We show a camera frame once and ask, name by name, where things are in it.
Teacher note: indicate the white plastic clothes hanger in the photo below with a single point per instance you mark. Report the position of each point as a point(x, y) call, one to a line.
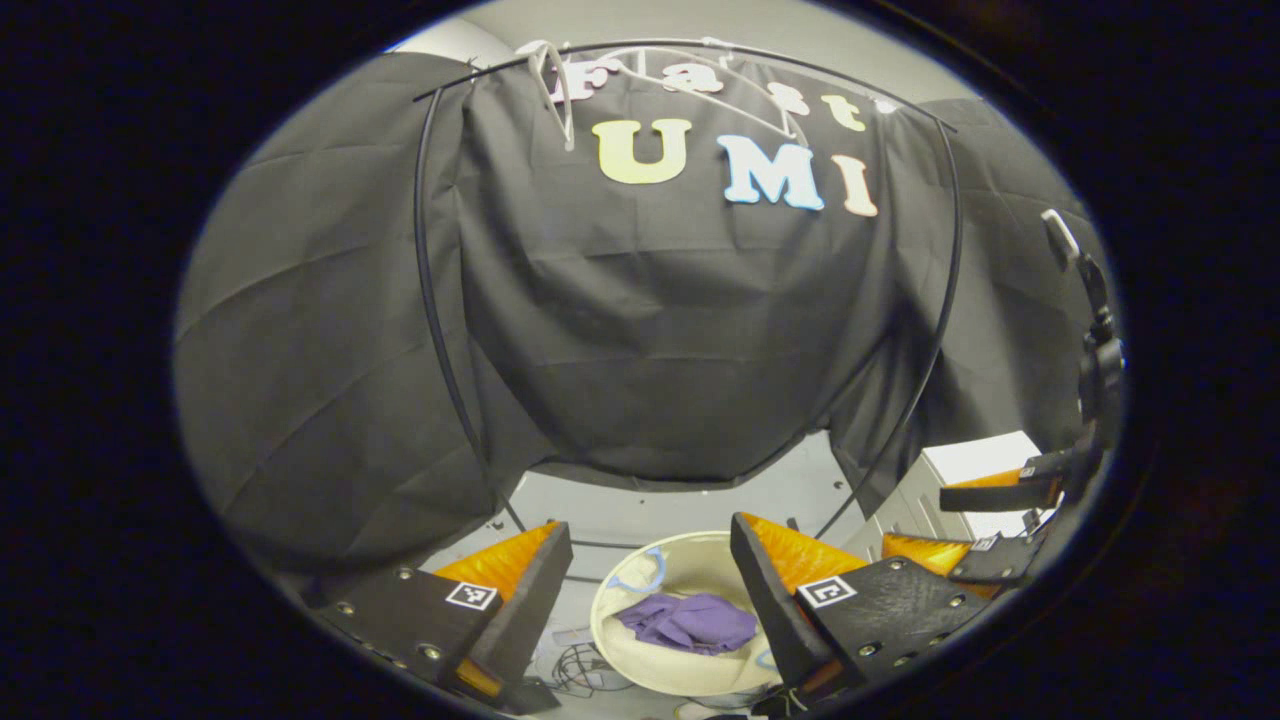
point(790, 125)
point(566, 125)

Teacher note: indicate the black backdrop cloth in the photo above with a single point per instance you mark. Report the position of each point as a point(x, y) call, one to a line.
point(650, 330)

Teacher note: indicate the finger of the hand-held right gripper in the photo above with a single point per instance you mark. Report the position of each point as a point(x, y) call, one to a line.
point(990, 498)
point(1000, 568)

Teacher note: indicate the purple ribbed jacket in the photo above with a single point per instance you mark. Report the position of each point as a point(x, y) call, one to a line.
point(690, 622)

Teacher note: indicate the cream laundry hamper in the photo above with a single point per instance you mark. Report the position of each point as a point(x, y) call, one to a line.
point(690, 560)

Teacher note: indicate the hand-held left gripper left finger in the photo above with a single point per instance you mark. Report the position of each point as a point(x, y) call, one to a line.
point(530, 610)

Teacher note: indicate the white plastic drawer cabinet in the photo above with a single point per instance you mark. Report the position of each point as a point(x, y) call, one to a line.
point(975, 460)

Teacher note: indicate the black metal clothes rack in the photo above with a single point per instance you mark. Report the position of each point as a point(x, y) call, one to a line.
point(428, 300)

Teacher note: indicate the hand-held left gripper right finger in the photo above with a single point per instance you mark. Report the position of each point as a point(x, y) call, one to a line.
point(770, 610)

